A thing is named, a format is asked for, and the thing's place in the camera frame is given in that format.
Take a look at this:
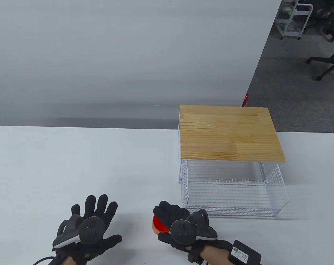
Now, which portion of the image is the person's left hand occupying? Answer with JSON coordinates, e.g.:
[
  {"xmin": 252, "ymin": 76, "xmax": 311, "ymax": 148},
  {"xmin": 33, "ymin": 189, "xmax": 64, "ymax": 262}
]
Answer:
[{"xmin": 44, "ymin": 194, "xmax": 123, "ymax": 265}]

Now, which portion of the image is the black cable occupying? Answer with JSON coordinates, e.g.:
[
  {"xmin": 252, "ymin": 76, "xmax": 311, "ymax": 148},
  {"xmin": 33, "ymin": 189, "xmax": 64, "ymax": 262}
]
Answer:
[{"xmin": 32, "ymin": 257, "xmax": 55, "ymax": 265}]

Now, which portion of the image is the black hand controller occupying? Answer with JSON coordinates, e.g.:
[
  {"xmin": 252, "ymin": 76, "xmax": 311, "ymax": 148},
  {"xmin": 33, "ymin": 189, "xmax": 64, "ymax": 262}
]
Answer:
[
  {"xmin": 52, "ymin": 215, "xmax": 106, "ymax": 247},
  {"xmin": 170, "ymin": 209, "xmax": 218, "ymax": 245}
]

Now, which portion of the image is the white mesh sliding drawer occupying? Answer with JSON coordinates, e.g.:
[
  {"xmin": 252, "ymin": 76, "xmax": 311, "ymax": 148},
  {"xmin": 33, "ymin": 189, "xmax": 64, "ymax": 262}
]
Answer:
[{"xmin": 180, "ymin": 160, "xmax": 290, "ymax": 218}]

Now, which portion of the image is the orange plastic cup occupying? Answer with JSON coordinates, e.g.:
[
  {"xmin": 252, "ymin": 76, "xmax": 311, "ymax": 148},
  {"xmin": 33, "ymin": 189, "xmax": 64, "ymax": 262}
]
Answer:
[{"xmin": 152, "ymin": 215, "xmax": 171, "ymax": 235}]

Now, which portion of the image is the black left hand controller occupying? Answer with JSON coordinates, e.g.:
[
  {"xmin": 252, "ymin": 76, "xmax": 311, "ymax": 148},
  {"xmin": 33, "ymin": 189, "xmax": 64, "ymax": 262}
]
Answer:
[{"xmin": 52, "ymin": 215, "xmax": 106, "ymax": 247}]

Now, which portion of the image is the person's right hand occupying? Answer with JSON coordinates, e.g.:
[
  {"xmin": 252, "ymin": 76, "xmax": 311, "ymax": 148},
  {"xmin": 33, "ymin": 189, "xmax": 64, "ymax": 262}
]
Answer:
[{"xmin": 153, "ymin": 201, "xmax": 235, "ymax": 263}]

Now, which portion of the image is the white utility cart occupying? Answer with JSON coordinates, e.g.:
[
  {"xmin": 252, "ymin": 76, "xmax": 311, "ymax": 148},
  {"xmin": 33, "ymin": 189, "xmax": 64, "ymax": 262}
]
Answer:
[{"xmin": 275, "ymin": 0, "xmax": 314, "ymax": 40}]

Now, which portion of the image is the white wire rack wooden top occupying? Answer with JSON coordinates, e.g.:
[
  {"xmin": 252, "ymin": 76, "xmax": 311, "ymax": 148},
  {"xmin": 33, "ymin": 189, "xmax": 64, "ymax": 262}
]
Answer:
[{"xmin": 178, "ymin": 104, "xmax": 285, "ymax": 184}]

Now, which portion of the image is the black wrist sensor box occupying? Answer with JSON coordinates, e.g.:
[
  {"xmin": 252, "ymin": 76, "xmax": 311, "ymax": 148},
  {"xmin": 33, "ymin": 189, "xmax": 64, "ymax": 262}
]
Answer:
[{"xmin": 228, "ymin": 240, "xmax": 262, "ymax": 265}]

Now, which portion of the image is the black right hand controller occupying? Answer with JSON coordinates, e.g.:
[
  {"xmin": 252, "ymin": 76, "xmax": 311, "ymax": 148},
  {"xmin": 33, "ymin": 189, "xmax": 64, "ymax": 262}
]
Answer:
[{"xmin": 170, "ymin": 209, "xmax": 218, "ymax": 245}]

